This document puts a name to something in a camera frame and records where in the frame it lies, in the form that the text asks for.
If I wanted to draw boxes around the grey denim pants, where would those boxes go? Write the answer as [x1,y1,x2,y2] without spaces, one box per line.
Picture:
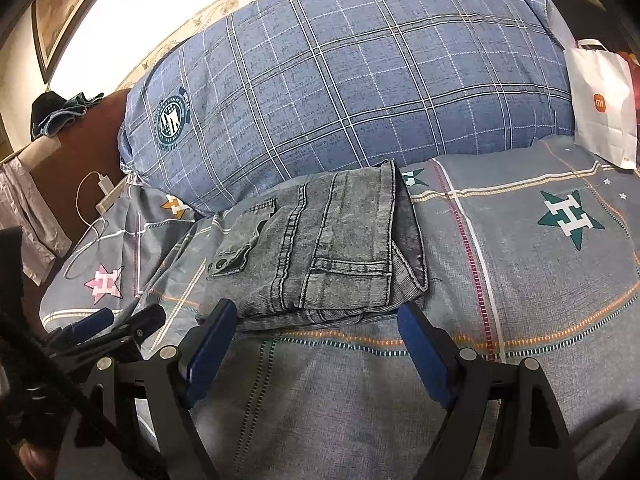
[198,160,428,332]

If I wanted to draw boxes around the grey hanging cloth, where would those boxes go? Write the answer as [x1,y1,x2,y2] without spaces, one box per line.
[0,157,72,286]

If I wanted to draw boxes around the brown wooden headboard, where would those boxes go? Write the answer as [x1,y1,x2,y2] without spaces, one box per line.
[22,88,132,336]

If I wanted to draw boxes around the grey star patterned bedsheet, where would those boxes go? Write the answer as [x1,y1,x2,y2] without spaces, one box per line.
[40,136,639,479]

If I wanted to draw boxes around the dark clothes on headboard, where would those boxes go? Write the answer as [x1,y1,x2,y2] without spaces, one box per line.
[30,91,104,141]

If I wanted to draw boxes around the white paper shopping bag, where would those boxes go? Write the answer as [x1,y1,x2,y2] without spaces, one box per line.
[564,39,637,170]

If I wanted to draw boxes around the blue plaid pillow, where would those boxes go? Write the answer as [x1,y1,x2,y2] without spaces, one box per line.
[118,0,574,214]

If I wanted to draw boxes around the white charger with cable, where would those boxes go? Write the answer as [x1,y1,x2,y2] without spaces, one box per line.
[63,170,128,280]

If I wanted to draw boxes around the framed wall picture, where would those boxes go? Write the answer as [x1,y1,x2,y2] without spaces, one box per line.
[32,0,96,84]

